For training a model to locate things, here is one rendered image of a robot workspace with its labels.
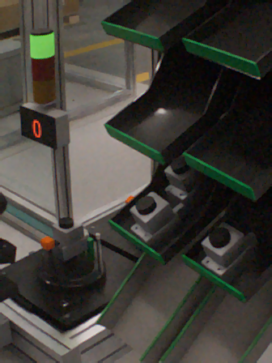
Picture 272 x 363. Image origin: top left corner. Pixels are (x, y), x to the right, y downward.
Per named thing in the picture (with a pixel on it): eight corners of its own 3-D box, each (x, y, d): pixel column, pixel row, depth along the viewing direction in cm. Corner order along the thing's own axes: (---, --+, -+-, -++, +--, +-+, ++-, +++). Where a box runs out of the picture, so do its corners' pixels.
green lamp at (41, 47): (40, 60, 135) (40, 37, 133) (26, 56, 138) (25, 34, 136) (59, 53, 138) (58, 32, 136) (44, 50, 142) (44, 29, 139)
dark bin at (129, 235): (164, 266, 101) (146, 234, 96) (112, 230, 110) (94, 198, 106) (286, 147, 108) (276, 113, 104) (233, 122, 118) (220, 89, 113)
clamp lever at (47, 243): (49, 276, 131) (46, 242, 128) (43, 272, 132) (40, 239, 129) (63, 269, 133) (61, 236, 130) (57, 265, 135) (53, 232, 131)
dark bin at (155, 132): (164, 167, 93) (145, 125, 89) (109, 136, 103) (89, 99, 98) (291, 54, 101) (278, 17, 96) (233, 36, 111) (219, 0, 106)
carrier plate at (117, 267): (67, 333, 123) (66, 325, 122) (-8, 281, 138) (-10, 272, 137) (156, 280, 138) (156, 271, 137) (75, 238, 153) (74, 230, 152)
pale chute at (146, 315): (155, 367, 109) (140, 361, 106) (110, 330, 118) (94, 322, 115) (253, 227, 110) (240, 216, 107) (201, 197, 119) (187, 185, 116)
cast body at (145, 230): (153, 254, 103) (135, 223, 98) (137, 240, 106) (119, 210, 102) (195, 219, 105) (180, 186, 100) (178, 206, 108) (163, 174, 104)
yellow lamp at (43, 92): (43, 104, 140) (41, 83, 138) (28, 100, 143) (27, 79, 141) (61, 98, 143) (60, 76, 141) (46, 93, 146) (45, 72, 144)
